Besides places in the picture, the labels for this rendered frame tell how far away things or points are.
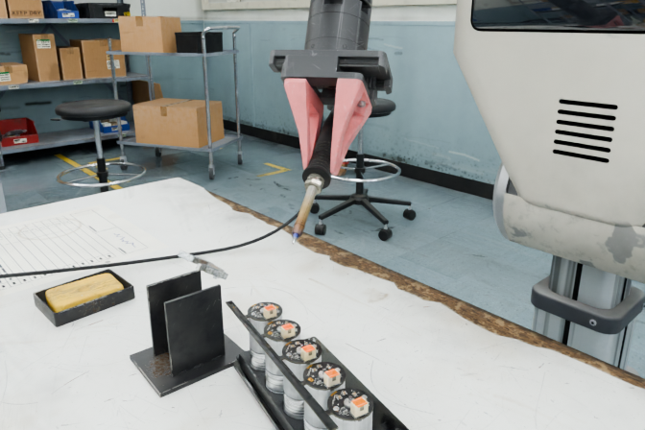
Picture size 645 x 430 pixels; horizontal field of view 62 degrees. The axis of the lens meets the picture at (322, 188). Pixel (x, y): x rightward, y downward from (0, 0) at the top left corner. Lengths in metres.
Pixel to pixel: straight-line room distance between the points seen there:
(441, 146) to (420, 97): 0.34
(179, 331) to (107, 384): 0.07
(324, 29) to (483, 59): 0.26
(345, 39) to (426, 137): 3.05
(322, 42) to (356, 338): 0.25
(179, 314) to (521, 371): 0.26
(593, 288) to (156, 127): 3.36
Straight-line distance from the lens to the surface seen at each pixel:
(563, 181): 0.65
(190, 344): 0.44
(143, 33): 3.79
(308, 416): 0.34
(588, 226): 0.66
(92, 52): 4.59
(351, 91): 0.45
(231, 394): 0.43
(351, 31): 0.48
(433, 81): 3.44
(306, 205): 0.43
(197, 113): 3.63
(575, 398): 0.45
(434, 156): 3.50
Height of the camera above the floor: 1.01
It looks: 17 degrees down
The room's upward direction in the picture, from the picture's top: straight up
